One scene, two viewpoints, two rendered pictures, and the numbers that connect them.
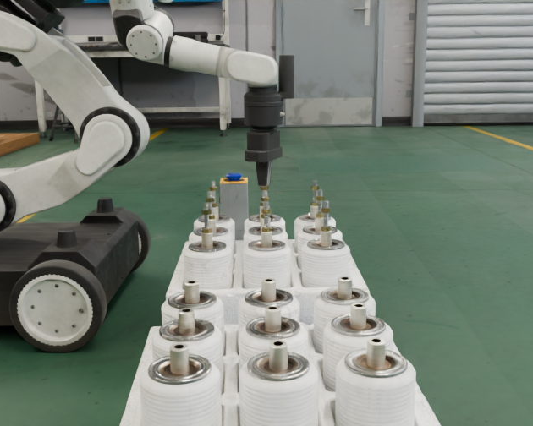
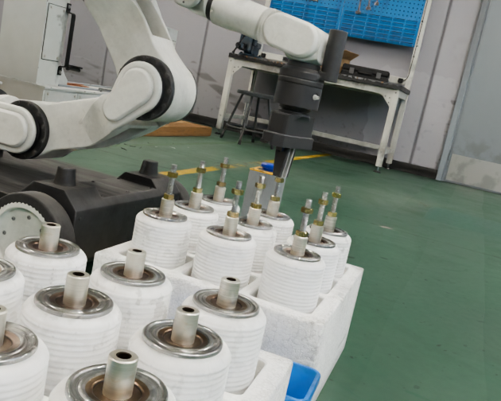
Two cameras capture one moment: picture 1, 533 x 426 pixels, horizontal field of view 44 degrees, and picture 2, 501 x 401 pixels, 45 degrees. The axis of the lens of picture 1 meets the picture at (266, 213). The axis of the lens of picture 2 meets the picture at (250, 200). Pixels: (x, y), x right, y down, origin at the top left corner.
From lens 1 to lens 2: 51 cm
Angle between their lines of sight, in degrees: 18
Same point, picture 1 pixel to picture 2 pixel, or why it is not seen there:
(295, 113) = (458, 170)
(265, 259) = (213, 247)
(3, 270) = not seen: outside the picture
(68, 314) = not seen: hidden behind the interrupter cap
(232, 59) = (270, 20)
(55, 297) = (25, 229)
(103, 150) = (130, 97)
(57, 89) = (110, 28)
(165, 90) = (338, 119)
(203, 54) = (245, 11)
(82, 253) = (68, 193)
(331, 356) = not seen: hidden behind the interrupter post
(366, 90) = not seen: outside the picture
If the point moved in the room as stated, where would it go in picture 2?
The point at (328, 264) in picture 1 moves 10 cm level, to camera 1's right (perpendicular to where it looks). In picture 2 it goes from (285, 276) to (349, 296)
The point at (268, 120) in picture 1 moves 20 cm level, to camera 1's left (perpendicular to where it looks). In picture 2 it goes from (296, 99) to (200, 79)
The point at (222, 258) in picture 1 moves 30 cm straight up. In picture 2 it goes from (171, 231) to (205, 44)
